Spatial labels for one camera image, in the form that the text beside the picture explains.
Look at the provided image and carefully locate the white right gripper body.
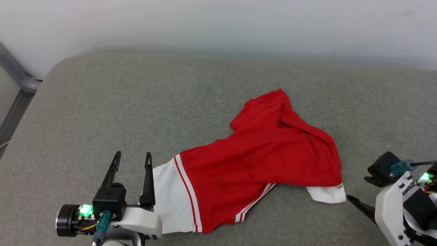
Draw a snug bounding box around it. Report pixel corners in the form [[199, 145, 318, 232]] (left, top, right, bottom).
[[375, 171, 437, 246]]

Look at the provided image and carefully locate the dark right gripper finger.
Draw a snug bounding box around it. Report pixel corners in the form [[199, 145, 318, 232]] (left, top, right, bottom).
[[346, 195, 378, 225]]

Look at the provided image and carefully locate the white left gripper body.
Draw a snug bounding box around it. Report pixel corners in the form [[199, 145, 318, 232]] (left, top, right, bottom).
[[56, 204, 163, 239]]

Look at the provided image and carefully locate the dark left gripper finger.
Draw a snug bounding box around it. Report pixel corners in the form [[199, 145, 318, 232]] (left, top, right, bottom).
[[139, 152, 156, 208], [100, 151, 122, 192]]

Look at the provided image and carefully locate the red white basketball jersey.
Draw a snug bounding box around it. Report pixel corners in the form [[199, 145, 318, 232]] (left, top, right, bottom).
[[152, 88, 347, 234]]

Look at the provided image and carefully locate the grey fabric sofa cushion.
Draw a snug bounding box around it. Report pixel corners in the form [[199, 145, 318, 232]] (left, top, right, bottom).
[[0, 51, 437, 246]]

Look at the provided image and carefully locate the teal plug camera cable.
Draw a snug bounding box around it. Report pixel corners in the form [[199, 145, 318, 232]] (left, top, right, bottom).
[[389, 159, 437, 177], [92, 210, 113, 246]]

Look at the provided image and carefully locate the grey metal frame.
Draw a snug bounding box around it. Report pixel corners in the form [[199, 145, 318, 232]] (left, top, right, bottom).
[[0, 43, 43, 159]]

